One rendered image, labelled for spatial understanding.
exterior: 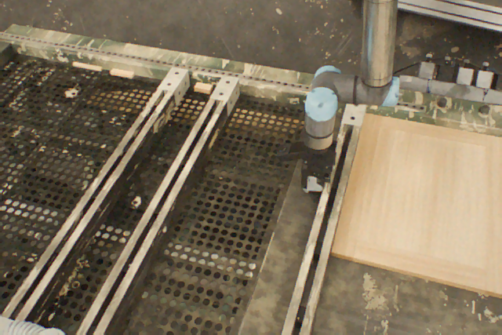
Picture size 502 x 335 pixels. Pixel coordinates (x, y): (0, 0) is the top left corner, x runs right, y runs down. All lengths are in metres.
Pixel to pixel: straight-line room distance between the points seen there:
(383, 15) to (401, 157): 0.61
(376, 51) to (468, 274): 0.61
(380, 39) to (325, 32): 1.49
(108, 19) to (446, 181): 2.10
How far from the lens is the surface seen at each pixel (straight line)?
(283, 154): 1.42
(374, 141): 1.69
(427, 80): 1.93
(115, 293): 1.37
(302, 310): 1.26
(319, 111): 1.25
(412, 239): 1.47
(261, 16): 2.76
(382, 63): 1.26
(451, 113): 1.80
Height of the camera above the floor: 2.66
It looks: 72 degrees down
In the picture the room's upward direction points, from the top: 118 degrees counter-clockwise
